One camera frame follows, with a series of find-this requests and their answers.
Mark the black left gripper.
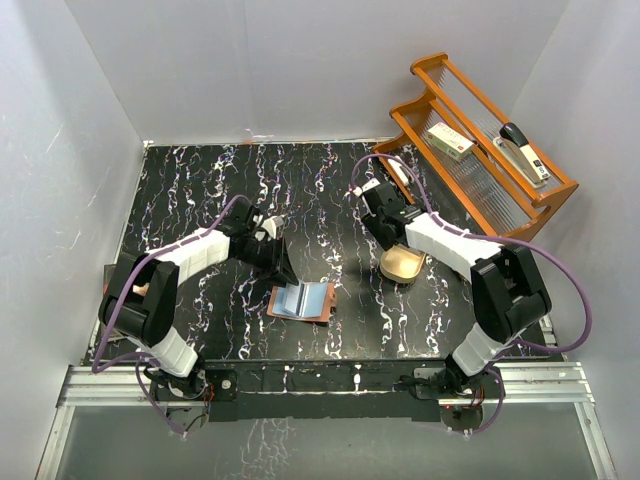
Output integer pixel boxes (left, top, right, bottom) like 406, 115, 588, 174
236, 236, 298, 290

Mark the silver credit card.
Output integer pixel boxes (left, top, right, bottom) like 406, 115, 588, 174
281, 283, 307, 317

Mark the pink leather card holder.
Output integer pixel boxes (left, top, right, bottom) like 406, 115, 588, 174
267, 282, 337, 323

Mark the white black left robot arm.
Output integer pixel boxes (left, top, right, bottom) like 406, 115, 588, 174
92, 195, 298, 399

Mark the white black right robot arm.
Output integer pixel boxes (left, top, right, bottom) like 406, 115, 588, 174
354, 180, 551, 397

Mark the beige card tray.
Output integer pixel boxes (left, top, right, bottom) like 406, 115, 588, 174
379, 244, 426, 285

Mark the small white stapler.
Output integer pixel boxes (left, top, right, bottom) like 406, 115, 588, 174
388, 159, 411, 186

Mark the white staples box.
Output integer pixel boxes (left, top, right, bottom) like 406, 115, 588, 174
427, 122, 475, 161

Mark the orange wooden shelf rack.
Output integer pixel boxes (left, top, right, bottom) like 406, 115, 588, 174
374, 53, 578, 241

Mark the black beige stapler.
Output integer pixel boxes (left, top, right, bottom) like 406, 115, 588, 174
493, 122, 551, 188

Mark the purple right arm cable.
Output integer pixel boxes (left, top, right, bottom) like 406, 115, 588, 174
349, 153, 595, 434

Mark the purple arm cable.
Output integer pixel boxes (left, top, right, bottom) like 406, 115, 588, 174
91, 194, 251, 435
349, 153, 595, 434

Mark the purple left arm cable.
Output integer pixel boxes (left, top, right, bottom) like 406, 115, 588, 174
91, 194, 251, 435

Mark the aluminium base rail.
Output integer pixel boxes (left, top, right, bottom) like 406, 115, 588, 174
37, 363, 617, 479

